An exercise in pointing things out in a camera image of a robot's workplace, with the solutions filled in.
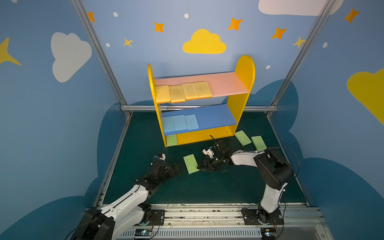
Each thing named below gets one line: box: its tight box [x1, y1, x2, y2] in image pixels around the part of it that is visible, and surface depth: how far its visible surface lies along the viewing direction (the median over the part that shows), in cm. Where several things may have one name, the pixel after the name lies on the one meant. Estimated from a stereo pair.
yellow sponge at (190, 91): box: [181, 83, 200, 101], surface depth 75 cm
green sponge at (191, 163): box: [183, 153, 200, 175], surface depth 94 cm
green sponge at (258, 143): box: [251, 135, 268, 151], surface depth 106 cm
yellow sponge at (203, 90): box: [195, 81, 213, 99], surface depth 76 cm
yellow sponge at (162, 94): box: [155, 85, 172, 104], surface depth 72 cm
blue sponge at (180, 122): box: [173, 114, 188, 131], surface depth 97 cm
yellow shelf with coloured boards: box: [147, 55, 256, 148], surface depth 79 cm
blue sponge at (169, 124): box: [162, 116, 177, 133], surface depth 96 cm
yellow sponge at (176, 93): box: [168, 84, 186, 104], surface depth 73 cm
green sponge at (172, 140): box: [166, 134, 178, 147], surface depth 103 cm
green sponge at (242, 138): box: [234, 130, 252, 147], surface depth 107 cm
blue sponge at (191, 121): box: [184, 113, 200, 131], surface depth 98 cm
